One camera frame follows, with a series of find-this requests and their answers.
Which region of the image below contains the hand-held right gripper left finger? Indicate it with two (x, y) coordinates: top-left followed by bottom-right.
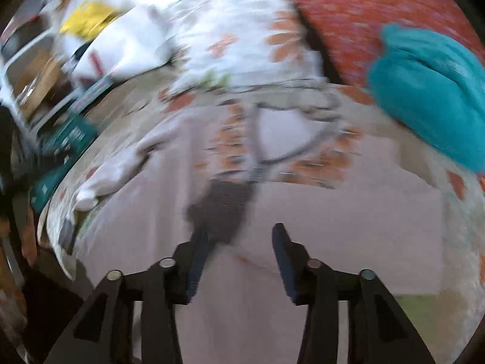
(43, 227), (213, 364)

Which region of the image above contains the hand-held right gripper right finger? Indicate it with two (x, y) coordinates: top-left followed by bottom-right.
(272, 223), (436, 364)

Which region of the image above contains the pink small shirt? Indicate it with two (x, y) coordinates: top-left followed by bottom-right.
(74, 96), (446, 364)

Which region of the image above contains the white floral bedspread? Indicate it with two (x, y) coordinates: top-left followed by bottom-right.
(38, 79), (485, 353)

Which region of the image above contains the teal box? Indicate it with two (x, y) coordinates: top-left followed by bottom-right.
(29, 108), (97, 213)

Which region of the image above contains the teal fluffy cloth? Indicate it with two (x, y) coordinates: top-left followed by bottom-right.
(367, 23), (485, 173)

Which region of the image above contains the white plastic bag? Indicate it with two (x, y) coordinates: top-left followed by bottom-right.
(70, 4), (177, 84)

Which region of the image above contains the white floral pillow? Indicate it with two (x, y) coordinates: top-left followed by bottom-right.
(167, 0), (332, 97)

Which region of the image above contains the red patterned pillow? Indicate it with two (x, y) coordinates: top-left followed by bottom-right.
(295, 0), (485, 92)

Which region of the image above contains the yellow plastic bag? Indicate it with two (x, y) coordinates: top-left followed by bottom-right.
(60, 0), (124, 40)

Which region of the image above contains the white wire rack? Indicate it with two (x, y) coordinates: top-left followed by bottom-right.
(0, 26), (80, 137)

